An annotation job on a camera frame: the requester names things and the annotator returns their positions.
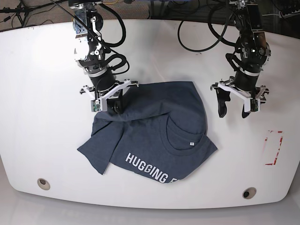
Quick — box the white power strip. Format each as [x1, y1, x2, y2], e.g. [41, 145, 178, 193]
[279, 4, 300, 19]

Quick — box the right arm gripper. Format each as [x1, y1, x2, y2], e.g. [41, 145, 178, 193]
[79, 70, 139, 114]

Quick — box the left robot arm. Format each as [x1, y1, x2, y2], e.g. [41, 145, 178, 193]
[211, 0, 271, 118]

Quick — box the red tape rectangle marking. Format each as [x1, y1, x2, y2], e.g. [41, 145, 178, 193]
[262, 130, 284, 165]

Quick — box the dark blue printed T-shirt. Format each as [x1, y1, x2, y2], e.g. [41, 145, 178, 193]
[78, 81, 217, 184]

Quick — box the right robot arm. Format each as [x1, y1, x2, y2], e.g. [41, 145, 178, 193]
[68, 0, 138, 114]

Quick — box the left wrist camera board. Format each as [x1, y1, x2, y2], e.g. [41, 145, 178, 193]
[250, 98, 259, 112]

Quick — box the black tripod stand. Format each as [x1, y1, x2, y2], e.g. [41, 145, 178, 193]
[0, 0, 54, 28]

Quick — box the left table cable grommet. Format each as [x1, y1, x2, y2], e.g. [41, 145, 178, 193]
[37, 178, 51, 191]

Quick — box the right table cable grommet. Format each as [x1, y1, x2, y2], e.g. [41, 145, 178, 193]
[242, 187, 257, 200]

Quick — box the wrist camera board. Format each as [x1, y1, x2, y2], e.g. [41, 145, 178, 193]
[250, 98, 259, 112]
[90, 100, 101, 113]

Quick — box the table cable grommet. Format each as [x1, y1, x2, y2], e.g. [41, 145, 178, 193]
[242, 187, 257, 200]
[37, 178, 51, 191]

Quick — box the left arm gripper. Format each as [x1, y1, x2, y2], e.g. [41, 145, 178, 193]
[210, 70, 270, 119]

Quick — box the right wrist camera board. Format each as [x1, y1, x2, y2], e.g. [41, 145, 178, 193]
[90, 100, 101, 113]

